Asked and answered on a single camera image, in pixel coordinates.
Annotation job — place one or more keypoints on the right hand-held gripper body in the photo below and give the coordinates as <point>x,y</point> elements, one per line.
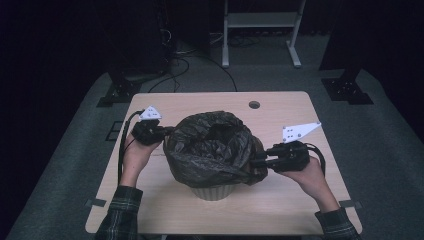
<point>291,155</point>

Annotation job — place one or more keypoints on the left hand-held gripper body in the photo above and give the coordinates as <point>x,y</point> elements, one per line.
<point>147,131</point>

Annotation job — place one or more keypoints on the black plastic garbage bag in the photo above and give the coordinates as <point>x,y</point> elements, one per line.
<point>208,150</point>

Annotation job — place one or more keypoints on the green plastic bucket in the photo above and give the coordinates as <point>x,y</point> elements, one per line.
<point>213,193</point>

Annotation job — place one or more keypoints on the person's left hand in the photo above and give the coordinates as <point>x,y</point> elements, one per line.
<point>135,160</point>

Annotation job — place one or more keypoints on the person's right hand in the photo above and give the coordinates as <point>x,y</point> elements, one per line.
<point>311,183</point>

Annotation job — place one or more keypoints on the black stand base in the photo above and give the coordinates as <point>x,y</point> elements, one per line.
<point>346,88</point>
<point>120,93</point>

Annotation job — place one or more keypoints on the grey tape strip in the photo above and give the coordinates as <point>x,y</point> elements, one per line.
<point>350,203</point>
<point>95,202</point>

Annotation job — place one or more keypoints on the white metal frame stand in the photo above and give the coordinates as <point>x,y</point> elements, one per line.
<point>260,20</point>

